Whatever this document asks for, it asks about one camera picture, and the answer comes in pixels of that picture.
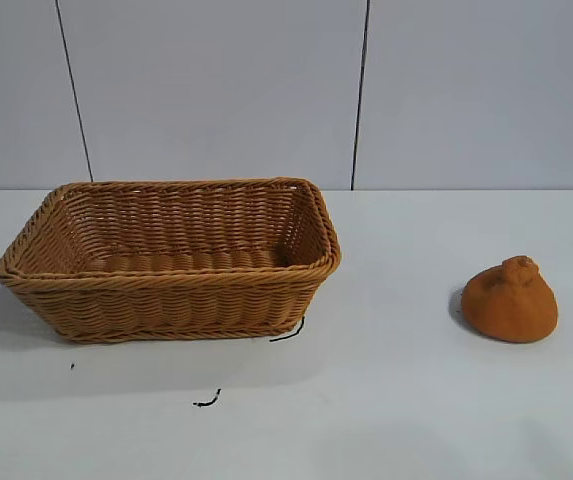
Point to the brown woven wicker basket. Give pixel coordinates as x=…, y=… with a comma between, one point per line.
x=166, y=295

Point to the orange-brown bread bun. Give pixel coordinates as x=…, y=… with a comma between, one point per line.
x=511, y=310

